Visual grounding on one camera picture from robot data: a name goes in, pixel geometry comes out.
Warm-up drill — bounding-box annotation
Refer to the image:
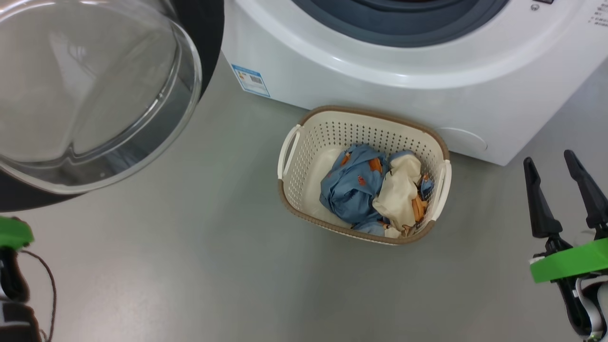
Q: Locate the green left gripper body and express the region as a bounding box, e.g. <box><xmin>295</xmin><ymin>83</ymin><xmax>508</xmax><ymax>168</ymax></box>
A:
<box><xmin>0</xmin><ymin>216</ymin><xmax>35</xmax><ymax>304</ymax></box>

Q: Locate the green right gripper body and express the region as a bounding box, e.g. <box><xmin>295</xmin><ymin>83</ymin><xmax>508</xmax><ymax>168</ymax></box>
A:
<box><xmin>530</xmin><ymin>226</ymin><xmax>608</xmax><ymax>340</ymax></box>

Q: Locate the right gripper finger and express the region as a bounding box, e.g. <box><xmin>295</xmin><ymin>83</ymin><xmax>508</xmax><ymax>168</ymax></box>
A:
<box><xmin>523</xmin><ymin>157</ymin><xmax>563</xmax><ymax>238</ymax></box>
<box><xmin>564</xmin><ymin>150</ymin><xmax>608</xmax><ymax>228</ymax></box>

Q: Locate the cream garment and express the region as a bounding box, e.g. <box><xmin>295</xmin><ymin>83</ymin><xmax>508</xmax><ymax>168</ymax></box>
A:
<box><xmin>372</xmin><ymin>154</ymin><xmax>422</xmax><ymax>238</ymax></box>

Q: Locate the blue printed garment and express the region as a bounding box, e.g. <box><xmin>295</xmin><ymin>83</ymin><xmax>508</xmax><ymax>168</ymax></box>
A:
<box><xmin>319</xmin><ymin>144</ymin><xmax>435</xmax><ymax>237</ymax></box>

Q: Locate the black round glass washer door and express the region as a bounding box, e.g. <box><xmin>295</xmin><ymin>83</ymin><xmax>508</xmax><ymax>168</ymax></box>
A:
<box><xmin>0</xmin><ymin>0</ymin><xmax>225</xmax><ymax>213</ymax></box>

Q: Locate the white front-load washing machine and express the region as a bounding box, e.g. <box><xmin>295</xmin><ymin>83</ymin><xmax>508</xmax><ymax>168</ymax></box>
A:
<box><xmin>221</xmin><ymin>0</ymin><xmax>608</xmax><ymax>167</ymax></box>

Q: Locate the round white filter cover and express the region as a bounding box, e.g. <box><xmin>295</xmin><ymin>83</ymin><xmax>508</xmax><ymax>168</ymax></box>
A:
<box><xmin>437</xmin><ymin>127</ymin><xmax>488</xmax><ymax>152</ymax></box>

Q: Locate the cream perforated laundry basket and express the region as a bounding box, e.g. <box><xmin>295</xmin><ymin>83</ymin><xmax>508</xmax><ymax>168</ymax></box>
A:
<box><xmin>277</xmin><ymin>105</ymin><xmax>452</xmax><ymax>246</ymax></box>

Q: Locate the blue energy label sticker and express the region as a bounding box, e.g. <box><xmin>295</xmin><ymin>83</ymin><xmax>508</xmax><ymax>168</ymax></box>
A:
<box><xmin>231</xmin><ymin>64</ymin><xmax>270</xmax><ymax>98</ymax></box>

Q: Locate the thin dark gripper cable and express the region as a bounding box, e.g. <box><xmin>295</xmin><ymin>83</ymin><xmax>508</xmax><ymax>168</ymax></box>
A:
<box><xmin>19</xmin><ymin>249</ymin><xmax>57</xmax><ymax>342</ymax></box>

